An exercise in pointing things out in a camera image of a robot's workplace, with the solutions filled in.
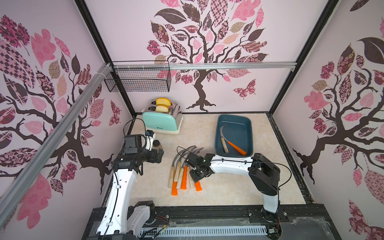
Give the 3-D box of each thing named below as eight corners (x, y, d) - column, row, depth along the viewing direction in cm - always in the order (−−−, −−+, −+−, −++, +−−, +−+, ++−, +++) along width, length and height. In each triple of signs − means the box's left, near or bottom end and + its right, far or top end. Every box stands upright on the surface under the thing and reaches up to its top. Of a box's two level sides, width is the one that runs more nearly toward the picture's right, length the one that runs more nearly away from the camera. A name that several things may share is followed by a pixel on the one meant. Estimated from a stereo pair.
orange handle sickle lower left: (172, 195, 82) (172, 194, 80) (172, 182, 86) (172, 181, 85) (177, 195, 82) (177, 193, 80) (177, 182, 87) (177, 180, 85)
